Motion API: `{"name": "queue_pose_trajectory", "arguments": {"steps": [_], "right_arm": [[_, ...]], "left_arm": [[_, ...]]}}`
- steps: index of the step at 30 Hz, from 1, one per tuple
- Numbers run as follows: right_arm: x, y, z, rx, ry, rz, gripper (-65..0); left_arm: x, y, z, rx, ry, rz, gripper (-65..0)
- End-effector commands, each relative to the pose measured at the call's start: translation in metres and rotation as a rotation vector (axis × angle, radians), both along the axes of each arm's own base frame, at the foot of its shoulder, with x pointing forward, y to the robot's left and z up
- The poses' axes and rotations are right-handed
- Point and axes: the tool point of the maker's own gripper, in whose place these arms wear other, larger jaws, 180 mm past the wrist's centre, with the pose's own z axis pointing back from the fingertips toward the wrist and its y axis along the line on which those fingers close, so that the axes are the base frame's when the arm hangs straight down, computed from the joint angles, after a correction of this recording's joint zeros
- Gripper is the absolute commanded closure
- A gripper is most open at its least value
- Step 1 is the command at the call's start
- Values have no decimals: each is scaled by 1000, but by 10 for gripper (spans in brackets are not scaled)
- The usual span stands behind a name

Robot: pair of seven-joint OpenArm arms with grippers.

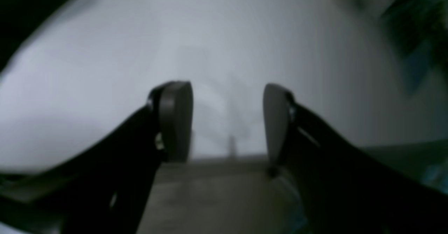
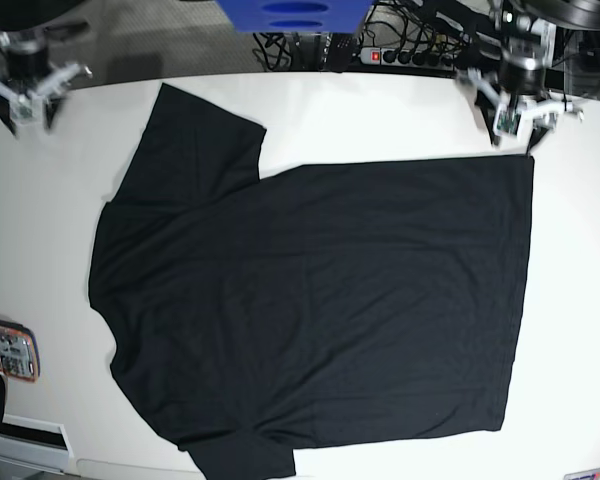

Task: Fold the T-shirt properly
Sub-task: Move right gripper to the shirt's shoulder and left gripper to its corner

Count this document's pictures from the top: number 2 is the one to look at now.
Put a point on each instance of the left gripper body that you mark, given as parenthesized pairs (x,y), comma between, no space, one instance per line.
(515,95)

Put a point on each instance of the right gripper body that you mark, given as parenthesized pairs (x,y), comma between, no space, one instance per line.
(31,78)

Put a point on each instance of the black T-shirt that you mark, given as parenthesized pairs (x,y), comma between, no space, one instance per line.
(328,305)

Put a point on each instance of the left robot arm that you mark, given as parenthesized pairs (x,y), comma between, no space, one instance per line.
(539,21)

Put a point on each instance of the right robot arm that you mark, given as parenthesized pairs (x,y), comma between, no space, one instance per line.
(17,16)

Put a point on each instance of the white power strip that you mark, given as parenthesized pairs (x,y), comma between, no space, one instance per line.
(380,56)

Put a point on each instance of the blue plastic bin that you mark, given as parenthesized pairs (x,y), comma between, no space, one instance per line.
(287,16)

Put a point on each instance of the orange blue parts box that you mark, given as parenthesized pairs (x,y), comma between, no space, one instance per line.
(19,356)

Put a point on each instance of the white device at table edge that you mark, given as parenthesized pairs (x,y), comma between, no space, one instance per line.
(35,444)

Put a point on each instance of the label sticker on table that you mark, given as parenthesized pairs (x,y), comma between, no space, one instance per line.
(592,474)

